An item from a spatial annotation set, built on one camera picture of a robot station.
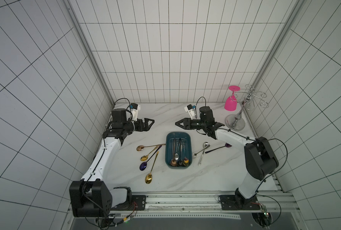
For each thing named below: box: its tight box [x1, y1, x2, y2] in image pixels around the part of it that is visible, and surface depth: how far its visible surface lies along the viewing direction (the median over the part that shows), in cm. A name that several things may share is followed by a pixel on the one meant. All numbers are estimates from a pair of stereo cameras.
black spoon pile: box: [178, 138, 183, 167], surface depth 87 cm
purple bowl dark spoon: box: [139, 145, 163, 172], surface depth 87 cm
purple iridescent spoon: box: [182, 138, 190, 167], surface depth 87 cm
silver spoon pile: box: [174, 139, 180, 161], surface depth 91 cm
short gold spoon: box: [140, 145, 159, 162], surface depth 89 cm
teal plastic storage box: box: [165, 131, 193, 170], surface depth 92 cm
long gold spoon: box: [144, 150, 160, 184], surface depth 83 cm
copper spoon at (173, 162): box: [170, 138, 177, 168], surface depth 87 cm
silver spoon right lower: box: [192, 142, 211, 159], surface depth 96 cm
